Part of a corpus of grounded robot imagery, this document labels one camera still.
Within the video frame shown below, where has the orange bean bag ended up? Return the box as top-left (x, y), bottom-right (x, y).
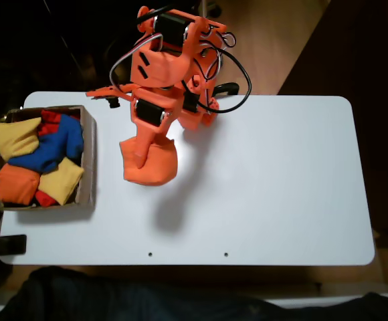
top-left (118, 136), bottom-right (179, 187)
top-left (0, 163), bottom-right (41, 205)

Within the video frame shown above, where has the cardboard box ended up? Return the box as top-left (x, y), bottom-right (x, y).
top-left (0, 105), bottom-right (98, 212)

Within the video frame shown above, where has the blue bean bag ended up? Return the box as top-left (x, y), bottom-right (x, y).
top-left (7, 114), bottom-right (85, 174)

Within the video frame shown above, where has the yellow bean bag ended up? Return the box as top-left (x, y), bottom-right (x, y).
top-left (38, 156), bottom-right (85, 206)
top-left (0, 116), bottom-right (43, 163)

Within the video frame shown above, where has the red bean bag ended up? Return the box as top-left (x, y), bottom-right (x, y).
top-left (38, 109), bottom-right (81, 137)
top-left (33, 189), bottom-right (59, 208)

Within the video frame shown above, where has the black table clamp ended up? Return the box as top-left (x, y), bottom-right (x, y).
top-left (0, 234), bottom-right (27, 257)
top-left (213, 82), bottom-right (240, 98)

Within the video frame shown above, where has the office chair base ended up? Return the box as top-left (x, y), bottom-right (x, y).
top-left (193, 0), bottom-right (223, 18)

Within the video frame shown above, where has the person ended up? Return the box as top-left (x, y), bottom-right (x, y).
top-left (0, 265), bottom-right (388, 321)

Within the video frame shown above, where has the orange camera mount with camera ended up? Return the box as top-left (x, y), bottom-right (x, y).
top-left (86, 84), bottom-right (138, 110)

